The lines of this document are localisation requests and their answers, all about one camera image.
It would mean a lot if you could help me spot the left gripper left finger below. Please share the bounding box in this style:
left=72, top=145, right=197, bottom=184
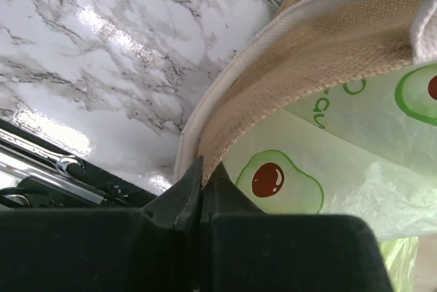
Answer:
left=1, top=158, right=203, bottom=291

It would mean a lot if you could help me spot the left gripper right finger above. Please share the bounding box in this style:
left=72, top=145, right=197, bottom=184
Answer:
left=199, top=166, right=393, bottom=291

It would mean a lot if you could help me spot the green avocado print plastic bag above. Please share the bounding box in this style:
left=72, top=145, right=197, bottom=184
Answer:
left=221, top=0, right=437, bottom=292

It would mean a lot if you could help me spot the brown jute tote bag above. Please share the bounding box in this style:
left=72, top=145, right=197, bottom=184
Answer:
left=174, top=0, right=436, bottom=179

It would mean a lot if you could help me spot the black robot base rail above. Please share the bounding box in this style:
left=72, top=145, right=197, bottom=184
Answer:
left=1, top=121, right=156, bottom=208

